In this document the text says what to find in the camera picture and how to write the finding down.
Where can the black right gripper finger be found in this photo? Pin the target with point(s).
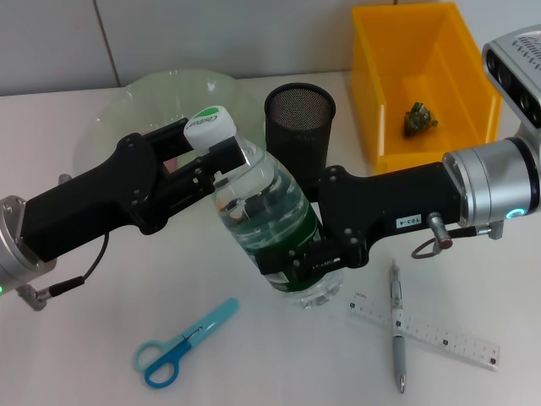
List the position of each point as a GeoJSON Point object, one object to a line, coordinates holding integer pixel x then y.
{"type": "Point", "coordinates": [315, 193]}
{"type": "Point", "coordinates": [296, 264]}

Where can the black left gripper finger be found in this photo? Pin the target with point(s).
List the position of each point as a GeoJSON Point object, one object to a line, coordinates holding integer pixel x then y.
{"type": "Point", "coordinates": [226, 156]}
{"type": "Point", "coordinates": [169, 139]}

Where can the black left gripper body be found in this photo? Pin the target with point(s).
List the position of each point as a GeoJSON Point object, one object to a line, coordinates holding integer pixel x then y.
{"type": "Point", "coordinates": [93, 203]}

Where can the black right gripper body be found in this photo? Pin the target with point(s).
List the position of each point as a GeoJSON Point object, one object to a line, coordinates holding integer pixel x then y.
{"type": "Point", "coordinates": [380, 203]}

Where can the clear green-label water bottle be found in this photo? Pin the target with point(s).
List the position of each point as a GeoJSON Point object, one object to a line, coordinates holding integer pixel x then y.
{"type": "Point", "coordinates": [270, 199]}

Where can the green plastic wrapper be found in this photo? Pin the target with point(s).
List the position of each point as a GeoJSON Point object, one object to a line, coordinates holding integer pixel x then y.
{"type": "Point", "coordinates": [418, 120]}

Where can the pale green glass fruit plate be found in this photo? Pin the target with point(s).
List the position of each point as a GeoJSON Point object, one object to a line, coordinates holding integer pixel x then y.
{"type": "Point", "coordinates": [139, 97]}

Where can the black mesh pen cup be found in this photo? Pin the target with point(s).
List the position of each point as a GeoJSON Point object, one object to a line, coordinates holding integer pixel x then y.
{"type": "Point", "coordinates": [298, 114]}

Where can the grey ballpoint pen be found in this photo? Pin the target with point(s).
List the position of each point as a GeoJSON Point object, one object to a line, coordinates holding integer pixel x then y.
{"type": "Point", "coordinates": [398, 351]}

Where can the transparent plastic ruler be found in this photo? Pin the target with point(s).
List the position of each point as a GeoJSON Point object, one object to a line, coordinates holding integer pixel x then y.
{"type": "Point", "coordinates": [448, 338]}

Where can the blue scissors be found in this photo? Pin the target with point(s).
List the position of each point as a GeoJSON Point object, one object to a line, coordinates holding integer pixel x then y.
{"type": "Point", "coordinates": [167, 359]}

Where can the yellow plastic bin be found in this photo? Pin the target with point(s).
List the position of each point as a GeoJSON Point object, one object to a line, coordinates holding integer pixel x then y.
{"type": "Point", "coordinates": [401, 51]}

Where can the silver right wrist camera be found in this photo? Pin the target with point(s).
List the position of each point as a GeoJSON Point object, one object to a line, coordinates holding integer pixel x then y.
{"type": "Point", "coordinates": [515, 67]}

